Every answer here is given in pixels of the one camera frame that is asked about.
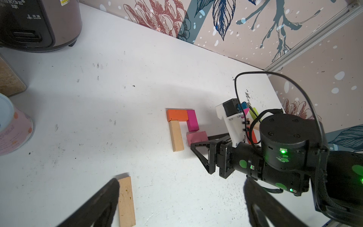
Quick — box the long wooden block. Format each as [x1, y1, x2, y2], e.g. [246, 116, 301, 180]
[118, 176, 136, 227]
[169, 120, 184, 152]

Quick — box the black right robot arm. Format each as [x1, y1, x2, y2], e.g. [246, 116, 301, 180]
[191, 109, 363, 227]

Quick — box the silver rice cooker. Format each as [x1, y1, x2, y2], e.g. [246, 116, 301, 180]
[1, 0, 82, 53]

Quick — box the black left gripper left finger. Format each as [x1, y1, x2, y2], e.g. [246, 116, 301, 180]
[59, 178, 120, 227]

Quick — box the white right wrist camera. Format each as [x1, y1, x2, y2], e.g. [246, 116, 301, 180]
[216, 98, 250, 148]

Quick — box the magenta block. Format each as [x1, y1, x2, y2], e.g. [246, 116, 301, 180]
[244, 108, 250, 115]
[187, 110, 199, 132]

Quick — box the pink tin can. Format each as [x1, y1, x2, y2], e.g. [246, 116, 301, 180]
[1, 94, 35, 155]

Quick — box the light pink block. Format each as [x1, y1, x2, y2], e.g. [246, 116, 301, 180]
[186, 131, 209, 146]

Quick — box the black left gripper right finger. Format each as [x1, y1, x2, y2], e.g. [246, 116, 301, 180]
[244, 177, 306, 227]

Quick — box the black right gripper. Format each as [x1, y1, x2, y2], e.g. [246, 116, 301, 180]
[191, 133, 265, 180]

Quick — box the red block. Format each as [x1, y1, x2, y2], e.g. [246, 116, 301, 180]
[248, 130, 258, 144]

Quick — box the orange block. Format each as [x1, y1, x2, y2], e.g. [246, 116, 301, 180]
[166, 109, 189, 122]

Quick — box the glass spice jar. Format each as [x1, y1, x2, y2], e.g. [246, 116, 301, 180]
[0, 56, 27, 97]

